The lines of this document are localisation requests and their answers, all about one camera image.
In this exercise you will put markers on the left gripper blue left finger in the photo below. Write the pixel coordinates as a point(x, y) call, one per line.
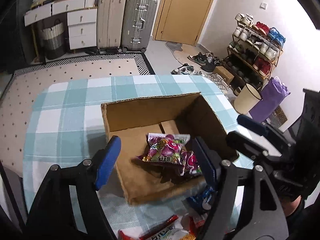
point(105, 160)

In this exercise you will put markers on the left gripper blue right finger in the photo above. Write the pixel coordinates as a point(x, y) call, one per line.
point(203, 155)

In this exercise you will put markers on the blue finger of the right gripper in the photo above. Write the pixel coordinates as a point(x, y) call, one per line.
point(252, 125)

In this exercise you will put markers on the blue Oreo cookie pack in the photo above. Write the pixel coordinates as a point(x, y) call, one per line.
point(203, 201)

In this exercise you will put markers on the white red chips bag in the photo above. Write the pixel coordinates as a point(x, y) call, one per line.
point(169, 229)

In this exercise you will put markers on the right hand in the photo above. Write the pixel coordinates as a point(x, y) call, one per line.
point(289, 206)

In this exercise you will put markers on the cream waste bin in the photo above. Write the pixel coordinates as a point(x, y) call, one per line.
point(247, 99)

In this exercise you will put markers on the purple candy snack bag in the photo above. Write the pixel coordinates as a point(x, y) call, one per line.
point(169, 150)

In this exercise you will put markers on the brown cardboard SF box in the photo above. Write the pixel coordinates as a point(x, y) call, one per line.
point(133, 119)

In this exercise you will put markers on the teal white checkered tablecloth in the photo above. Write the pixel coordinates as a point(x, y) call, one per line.
point(66, 127)

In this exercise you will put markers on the small brown cardboard box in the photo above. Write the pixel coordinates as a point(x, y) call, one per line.
point(224, 73)

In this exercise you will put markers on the wooden shoe rack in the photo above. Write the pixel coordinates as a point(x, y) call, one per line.
point(253, 53)

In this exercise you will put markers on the patterned floor rug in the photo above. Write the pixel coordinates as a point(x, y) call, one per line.
point(26, 85)

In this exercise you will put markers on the woven laundry basket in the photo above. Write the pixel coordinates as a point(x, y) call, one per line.
point(53, 39)

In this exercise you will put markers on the wooden door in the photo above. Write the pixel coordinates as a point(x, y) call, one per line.
point(181, 21)

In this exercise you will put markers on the white drawer desk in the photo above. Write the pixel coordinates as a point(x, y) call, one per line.
point(81, 20)

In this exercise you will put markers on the silver suitcase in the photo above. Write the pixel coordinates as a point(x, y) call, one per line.
point(138, 20)

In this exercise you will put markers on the beige suitcase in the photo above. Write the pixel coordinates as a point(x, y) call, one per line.
point(109, 23)

